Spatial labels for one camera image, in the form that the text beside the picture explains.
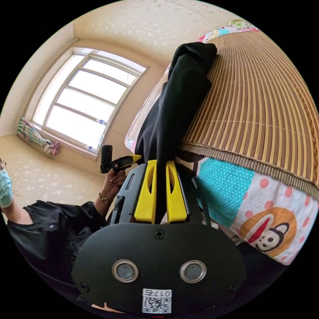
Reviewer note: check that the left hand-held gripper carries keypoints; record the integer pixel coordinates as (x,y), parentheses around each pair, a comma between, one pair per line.
(109,167)

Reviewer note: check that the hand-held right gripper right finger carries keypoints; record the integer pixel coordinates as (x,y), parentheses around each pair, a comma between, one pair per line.
(176,199)

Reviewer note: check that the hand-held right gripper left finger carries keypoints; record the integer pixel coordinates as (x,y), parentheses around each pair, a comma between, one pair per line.
(144,199)

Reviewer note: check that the black long pants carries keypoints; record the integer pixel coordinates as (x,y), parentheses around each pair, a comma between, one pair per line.
(174,99)

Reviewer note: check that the person's left forearm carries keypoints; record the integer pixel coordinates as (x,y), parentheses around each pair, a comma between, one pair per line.
(104,200)

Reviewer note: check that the person's left hand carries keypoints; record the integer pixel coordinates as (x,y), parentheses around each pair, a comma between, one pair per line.
(112,183)

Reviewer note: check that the window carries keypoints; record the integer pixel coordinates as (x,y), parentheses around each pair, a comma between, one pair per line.
(87,99)

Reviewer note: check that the plaid tied curtain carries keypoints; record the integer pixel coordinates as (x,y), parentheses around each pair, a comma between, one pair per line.
(37,137)

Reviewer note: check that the person's body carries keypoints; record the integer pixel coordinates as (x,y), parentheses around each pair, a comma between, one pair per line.
(49,236)

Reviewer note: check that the bed with woven mat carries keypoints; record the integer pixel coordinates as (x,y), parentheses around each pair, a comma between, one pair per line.
(249,99)

